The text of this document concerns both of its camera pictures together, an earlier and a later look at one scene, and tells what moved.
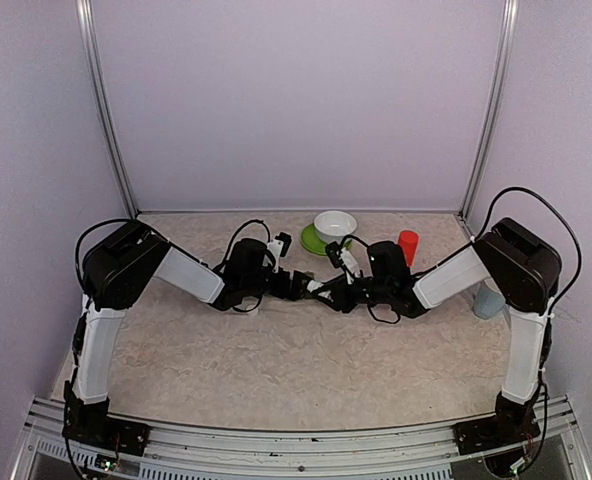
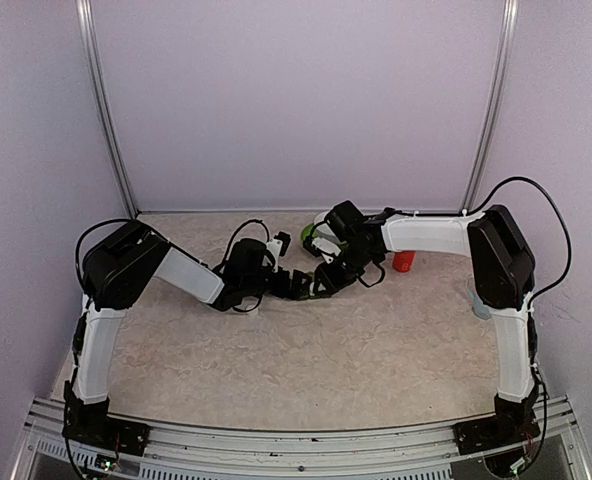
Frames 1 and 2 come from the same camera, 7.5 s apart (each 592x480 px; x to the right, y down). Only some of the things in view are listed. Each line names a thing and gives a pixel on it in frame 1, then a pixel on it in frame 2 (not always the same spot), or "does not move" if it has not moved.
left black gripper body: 281,290 does not move
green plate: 310,241 does not move
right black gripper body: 378,294 to 353,264
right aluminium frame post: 478,177 does not move
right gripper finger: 337,303 to 327,280
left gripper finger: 300,280 does not move
